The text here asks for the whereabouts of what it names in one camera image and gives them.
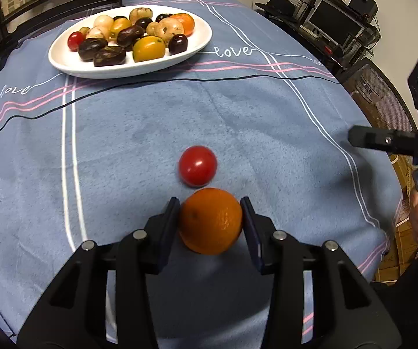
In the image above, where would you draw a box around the pale cream longan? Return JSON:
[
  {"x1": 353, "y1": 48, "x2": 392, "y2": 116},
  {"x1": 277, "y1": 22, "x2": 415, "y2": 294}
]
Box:
[{"x1": 93, "y1": 15, "x2": 114, "y2": 31}]

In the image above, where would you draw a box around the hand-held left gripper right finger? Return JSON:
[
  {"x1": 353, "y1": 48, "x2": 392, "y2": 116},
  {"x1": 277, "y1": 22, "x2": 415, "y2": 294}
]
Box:
[{"x1": 240, "y1": 196, "x2": 402, "y2": 349}]

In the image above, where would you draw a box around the black computer desk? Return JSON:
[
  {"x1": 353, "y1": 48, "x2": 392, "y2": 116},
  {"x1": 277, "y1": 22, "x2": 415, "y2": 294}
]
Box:
[{"x1": 256, "y1": 0, "x2": 382, "y2": 78}]

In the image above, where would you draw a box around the black mesh chair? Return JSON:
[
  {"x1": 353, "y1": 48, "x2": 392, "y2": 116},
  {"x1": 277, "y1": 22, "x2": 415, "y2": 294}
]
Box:
[{"x1": 340, "y1": 56, "x2": 418, "y2": 136}]

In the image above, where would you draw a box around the yellow orange tomato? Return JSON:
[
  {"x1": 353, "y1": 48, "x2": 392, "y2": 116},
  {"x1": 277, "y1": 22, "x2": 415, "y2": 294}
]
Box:
[{"x1": 109, "y1": 18, "x2": 132, "y2": 39}]

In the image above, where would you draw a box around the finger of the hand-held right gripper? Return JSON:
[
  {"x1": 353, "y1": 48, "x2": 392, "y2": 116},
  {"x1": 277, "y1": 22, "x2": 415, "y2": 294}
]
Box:
[{"x1": 348, "y1": 125, "x2": 418, "y2": 156}]

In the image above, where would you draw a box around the blue striped tablecloth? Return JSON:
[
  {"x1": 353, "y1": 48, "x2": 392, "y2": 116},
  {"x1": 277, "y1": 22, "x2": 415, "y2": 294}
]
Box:
[{"x1": 0, "y1": 0, "x2": 402, "y2": 349}]

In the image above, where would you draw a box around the large tan longan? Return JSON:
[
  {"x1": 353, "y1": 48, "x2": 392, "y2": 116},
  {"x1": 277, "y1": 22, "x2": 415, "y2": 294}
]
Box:
[
  {"x1": 157, "y1": 17, "x2": 185, "y2": 39},
  {"x1": 129, "y1": 7, "x2": 154, "y2": 24}
]

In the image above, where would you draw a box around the red cherry tomato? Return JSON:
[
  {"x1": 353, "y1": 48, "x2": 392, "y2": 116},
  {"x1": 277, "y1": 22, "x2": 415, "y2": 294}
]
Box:
[
  {"x1": 178, "y1": 145, "x2": 218, "y2": 188},
  {"x1": 67, "y1": 31, "x2": 86, "y2": 52}
]

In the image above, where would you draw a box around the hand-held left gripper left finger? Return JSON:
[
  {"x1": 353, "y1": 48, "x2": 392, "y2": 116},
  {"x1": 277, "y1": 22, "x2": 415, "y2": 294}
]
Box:
[{"x1": 18, "y1": 196, "x2": 181, "y2": 349}]

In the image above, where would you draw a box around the white round plate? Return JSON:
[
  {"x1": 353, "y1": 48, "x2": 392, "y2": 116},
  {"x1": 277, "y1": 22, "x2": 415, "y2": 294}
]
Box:
[{"x1": 48, "y1": 5, "x2": 213, "y2": 79}]

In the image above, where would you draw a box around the round goldfish screen black stand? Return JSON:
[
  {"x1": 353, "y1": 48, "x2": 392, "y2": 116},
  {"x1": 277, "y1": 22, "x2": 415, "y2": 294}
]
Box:
[{"x1": 0, "y1": 0, "x2": 124, "y2": 71}]

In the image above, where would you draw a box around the computer monitor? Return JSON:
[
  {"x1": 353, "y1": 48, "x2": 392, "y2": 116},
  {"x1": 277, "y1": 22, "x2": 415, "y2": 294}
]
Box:
[{"x1": 304, "y1": 0, "x2": 366, "y2": 44}]

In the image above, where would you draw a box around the black speaker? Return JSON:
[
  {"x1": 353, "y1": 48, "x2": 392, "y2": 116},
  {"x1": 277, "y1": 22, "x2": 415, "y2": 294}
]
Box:
[{"x1": 349, "y1": 0, "x2": 379, "y2": 19}]

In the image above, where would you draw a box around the black hat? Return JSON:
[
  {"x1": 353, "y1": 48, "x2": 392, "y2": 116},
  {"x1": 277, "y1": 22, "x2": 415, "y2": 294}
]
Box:
[{"x1": 254, "y1": 0, "x2": 297, "y2": 17}]

